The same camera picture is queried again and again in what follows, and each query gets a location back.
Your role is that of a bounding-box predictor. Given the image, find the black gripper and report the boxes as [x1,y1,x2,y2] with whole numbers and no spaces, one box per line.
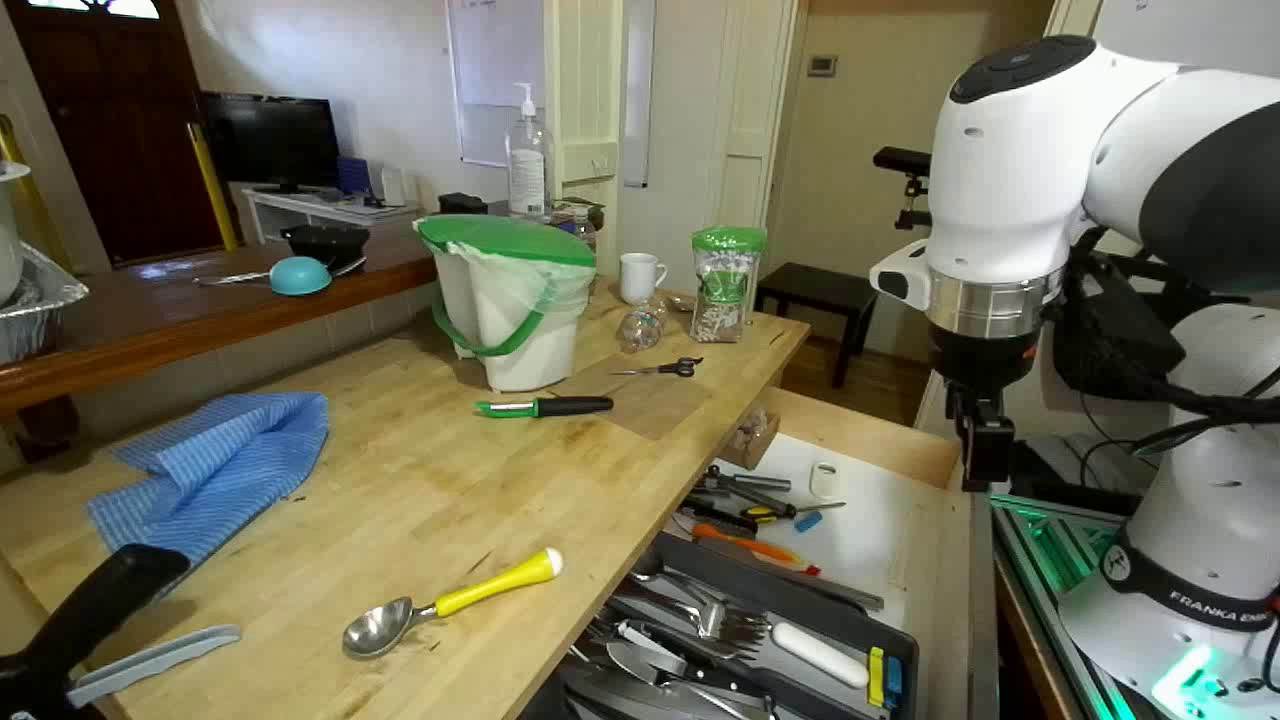
[946,384,1014,490]

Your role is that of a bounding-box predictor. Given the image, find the green black potato peeler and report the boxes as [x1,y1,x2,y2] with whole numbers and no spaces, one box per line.
[475,395,610,419]

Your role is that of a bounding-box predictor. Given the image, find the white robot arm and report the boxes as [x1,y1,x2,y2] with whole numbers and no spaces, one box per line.
[871,34,1280,720]

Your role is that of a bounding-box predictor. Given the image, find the open wooden drawer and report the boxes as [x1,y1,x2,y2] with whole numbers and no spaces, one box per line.
[514,384,1004,720]

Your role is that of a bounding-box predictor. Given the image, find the dark wooden stool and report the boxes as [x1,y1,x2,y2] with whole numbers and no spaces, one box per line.
[756,262,877,384]

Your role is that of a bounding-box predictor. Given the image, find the green lidded snack bag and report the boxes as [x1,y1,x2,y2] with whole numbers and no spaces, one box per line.
[692,224,766,343]

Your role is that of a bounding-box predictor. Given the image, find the small black scissors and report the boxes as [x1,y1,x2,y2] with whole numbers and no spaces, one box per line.
[638,356,702,378]

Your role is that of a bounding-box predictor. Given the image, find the brown paper sheet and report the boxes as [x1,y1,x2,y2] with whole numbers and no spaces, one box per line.
[556,359,707,440]

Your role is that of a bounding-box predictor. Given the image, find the white mug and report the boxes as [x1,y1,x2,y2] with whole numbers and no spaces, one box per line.
[618,252,668,303]

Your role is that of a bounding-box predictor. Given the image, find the black cutlery tray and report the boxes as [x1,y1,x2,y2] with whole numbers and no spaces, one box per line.
[518,537,921,720]

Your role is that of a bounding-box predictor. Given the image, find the white bucket green lid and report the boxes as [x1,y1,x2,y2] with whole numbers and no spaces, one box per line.
[411,213,596,393]

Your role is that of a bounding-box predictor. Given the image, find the clear spray bottle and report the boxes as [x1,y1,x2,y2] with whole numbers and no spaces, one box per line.
[504,85,549,215]

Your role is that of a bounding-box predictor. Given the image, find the blue cloth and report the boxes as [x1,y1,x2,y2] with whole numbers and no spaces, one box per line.
[89,393,327,564]

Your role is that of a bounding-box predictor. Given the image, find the black television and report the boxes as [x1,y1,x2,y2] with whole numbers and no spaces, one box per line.
[200,90,338,185]

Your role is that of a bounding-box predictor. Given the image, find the aluminium foil tray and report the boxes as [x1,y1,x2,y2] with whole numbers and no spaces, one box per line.
[0,242,89,364]

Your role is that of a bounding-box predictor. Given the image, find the yellow handled ice cream scoop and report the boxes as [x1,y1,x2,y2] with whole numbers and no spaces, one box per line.
[338,549,564,661]

